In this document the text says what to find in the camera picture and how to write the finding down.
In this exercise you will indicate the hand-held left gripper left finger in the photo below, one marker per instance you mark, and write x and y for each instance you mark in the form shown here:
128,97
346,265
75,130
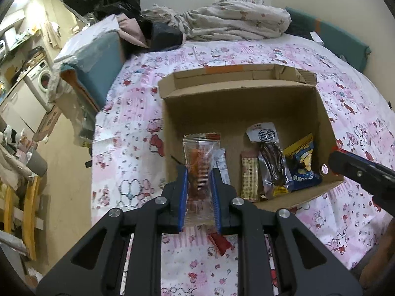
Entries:
182,197

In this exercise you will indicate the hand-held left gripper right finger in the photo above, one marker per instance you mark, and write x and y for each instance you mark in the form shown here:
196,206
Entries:
216,203

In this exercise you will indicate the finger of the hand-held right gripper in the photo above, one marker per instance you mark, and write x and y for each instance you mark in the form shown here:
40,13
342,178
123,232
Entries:
342,163

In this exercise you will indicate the clear orange snack packet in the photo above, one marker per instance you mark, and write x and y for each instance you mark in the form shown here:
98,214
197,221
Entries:
199,175

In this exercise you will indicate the white grey print packet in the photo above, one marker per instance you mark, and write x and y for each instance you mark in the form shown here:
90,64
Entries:
222,168

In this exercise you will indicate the blue yellow snack packet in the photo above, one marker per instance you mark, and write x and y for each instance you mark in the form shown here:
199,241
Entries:
304,166

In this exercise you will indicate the yellow checkered snack bar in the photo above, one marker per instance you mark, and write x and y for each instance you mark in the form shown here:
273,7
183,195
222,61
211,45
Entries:
249,178

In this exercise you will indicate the dark meat snack packet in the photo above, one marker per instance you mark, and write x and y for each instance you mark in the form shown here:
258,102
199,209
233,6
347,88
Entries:
271,163

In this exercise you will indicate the cardboard box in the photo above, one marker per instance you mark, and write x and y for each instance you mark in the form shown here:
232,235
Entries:
234,111

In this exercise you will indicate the person's right forearm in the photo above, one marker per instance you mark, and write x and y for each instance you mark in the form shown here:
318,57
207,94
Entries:
378,252

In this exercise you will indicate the white red snack packet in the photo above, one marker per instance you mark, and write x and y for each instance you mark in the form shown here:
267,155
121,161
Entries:
220,243

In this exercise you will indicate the pink printed bedsheet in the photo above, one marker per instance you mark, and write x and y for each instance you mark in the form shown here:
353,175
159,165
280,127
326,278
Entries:
139,123

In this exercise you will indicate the teal cushion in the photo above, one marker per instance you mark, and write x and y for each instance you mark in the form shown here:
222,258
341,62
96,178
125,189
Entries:
339,41

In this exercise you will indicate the small white object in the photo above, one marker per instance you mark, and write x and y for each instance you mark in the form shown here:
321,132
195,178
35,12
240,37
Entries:
316,37

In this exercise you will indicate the grey plastic cup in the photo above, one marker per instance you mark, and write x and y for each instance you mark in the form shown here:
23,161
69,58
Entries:
38,163

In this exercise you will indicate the yellow wooden chair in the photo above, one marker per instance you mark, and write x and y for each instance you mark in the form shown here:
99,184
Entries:
31,209

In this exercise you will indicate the flat cardboard sheet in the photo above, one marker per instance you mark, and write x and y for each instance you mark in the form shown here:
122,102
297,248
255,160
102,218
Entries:
46,123

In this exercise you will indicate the plastic wrapped teal mattress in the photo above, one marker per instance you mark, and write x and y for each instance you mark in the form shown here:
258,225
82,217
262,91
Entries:
101,64

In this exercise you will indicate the black jacket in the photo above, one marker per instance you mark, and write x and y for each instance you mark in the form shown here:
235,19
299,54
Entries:
160,34

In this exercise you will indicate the pink cloth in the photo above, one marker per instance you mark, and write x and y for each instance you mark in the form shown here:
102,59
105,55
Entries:
132,30

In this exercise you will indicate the pile of cloths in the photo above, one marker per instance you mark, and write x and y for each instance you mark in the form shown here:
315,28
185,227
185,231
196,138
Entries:
12,157

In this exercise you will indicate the white washing machine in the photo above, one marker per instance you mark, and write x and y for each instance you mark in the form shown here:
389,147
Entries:
43,78

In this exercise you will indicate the crumpled printed blanket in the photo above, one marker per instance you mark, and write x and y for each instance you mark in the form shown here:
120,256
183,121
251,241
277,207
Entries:
231,15

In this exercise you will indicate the white cabinet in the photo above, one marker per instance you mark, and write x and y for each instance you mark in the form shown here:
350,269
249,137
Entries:
18,108

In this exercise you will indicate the hanging beige towel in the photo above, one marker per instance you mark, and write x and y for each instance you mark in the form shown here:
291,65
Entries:
52,34

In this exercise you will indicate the white appliance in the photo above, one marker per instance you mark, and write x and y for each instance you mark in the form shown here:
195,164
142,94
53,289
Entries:
9,35

